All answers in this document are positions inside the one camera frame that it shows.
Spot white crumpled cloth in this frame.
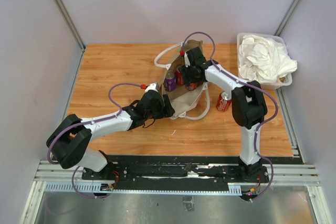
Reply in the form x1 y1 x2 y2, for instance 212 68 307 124
240 34 298 84

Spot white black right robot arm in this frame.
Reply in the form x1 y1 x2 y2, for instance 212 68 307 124
180 47 267 182

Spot red soda can rear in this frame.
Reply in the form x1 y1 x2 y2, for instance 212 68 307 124
175 66 185 86

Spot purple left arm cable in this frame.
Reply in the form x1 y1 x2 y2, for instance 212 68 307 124
46 82 142 165

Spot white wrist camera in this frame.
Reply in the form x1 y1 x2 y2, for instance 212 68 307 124
140 82 159 92
180 49 190 67

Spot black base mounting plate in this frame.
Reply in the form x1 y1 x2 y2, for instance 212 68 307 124
82 155 270 189

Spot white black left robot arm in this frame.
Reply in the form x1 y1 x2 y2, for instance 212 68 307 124
46 90 175 180

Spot front aluminium frame rails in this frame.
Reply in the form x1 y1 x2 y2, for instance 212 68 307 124
34 159 85 182

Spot purple soda can rear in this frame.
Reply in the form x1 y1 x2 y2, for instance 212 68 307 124
164 71 176 92

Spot aluminium frame rail left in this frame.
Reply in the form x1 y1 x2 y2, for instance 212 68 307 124
36 0 86 51

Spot white slotted cable duct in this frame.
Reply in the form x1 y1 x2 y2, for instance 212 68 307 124
44 182 243 196

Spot aluminium frame rail right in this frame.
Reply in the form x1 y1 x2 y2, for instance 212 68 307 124
274 0 302 37

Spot red coke can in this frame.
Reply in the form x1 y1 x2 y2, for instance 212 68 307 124
185 83 198 91
216 91 232 112

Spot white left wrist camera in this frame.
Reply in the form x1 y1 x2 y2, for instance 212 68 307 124
140 82 159 92

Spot aluminium frame rail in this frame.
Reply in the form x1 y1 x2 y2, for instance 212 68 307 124
36 0 86 51
274 0 302 37

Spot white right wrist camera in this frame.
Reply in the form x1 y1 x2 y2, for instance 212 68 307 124
180 49 190 67

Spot pink patterned canvas bag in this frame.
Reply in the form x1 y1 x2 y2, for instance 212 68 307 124
154 39 211 120

